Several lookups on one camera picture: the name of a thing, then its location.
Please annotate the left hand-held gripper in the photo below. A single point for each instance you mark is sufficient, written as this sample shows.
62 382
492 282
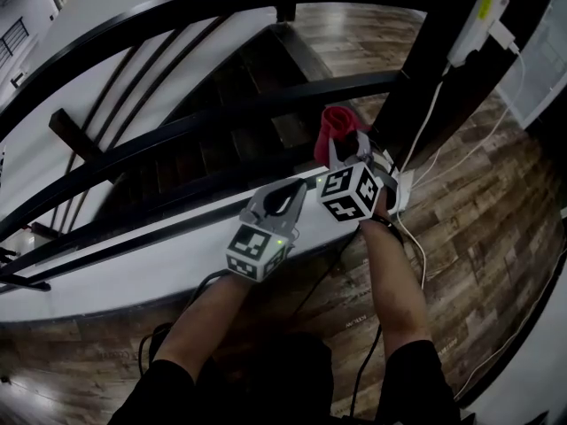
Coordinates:
254 250

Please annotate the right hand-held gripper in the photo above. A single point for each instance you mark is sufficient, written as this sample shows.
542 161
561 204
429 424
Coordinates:
350 190

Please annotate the red cloth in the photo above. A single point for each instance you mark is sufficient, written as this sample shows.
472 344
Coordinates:
336 122

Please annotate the black curved handrail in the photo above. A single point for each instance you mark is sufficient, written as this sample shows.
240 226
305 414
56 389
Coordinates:
155 9

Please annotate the person's right forearm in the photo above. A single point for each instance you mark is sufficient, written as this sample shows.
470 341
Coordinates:
398 290

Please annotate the person's left forearm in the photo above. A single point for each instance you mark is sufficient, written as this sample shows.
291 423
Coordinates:
208 321

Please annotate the black wristband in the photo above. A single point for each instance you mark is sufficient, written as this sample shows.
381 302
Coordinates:
386 225

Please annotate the black middle railing bar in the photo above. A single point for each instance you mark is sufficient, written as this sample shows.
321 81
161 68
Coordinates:
221 111

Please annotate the black railing bar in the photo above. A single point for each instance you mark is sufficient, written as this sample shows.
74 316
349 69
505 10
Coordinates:
221 111
133 233

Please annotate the dark wooden staircase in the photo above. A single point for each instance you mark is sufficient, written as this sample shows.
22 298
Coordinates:
266 60

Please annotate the dark wooden pillar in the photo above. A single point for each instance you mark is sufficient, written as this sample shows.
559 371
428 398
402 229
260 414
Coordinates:
469 91

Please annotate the black lower railing bar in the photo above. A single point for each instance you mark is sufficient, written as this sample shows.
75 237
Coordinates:
133 233

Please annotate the white power strip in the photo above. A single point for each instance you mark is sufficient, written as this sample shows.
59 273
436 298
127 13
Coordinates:
476 25

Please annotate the person's black clothing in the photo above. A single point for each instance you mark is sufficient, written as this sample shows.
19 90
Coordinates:
266 383

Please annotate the white charger plug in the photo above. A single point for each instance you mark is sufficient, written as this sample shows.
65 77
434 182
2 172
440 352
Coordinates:
502 34

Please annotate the dark wooden newel block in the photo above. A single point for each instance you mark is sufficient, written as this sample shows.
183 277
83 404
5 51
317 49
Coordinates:
71 133

